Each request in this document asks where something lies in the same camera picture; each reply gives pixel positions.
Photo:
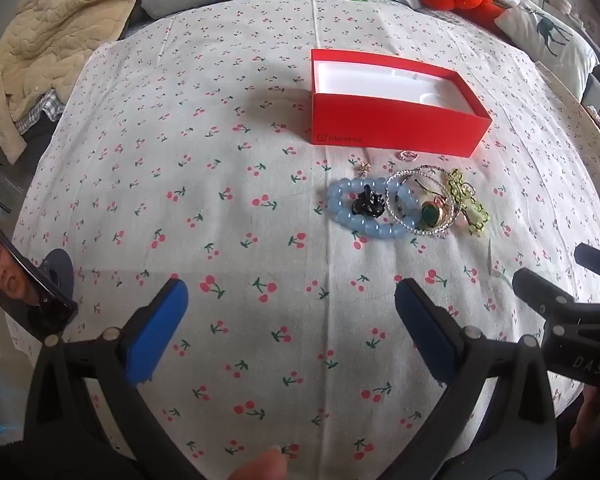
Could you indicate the beige quilted blanket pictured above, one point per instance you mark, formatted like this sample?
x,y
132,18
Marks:
x,y
55,25

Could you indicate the cherry print tablecloth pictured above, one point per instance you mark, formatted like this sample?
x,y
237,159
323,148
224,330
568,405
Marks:
x,y
180,220

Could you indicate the deer print pillow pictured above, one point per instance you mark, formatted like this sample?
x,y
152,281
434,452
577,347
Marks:
x,y
547,35

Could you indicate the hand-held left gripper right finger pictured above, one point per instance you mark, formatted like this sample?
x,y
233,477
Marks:
x,y
425,332

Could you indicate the person's left hand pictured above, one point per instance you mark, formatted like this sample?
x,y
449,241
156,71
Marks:
x,y
260,466

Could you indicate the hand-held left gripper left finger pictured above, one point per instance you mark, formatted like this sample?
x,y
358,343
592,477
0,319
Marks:
x,y
162,322

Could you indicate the checked cloth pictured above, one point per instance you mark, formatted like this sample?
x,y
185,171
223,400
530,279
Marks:
x,y
40,107

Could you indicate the red cardboard box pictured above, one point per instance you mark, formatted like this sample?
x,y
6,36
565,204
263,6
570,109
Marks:
x,y
395,125

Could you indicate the black hair claw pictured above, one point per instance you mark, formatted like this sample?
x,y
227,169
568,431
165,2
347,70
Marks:
x,y
367,203

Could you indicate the small gold earring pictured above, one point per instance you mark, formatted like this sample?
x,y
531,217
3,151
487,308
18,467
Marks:
x,y
364,166

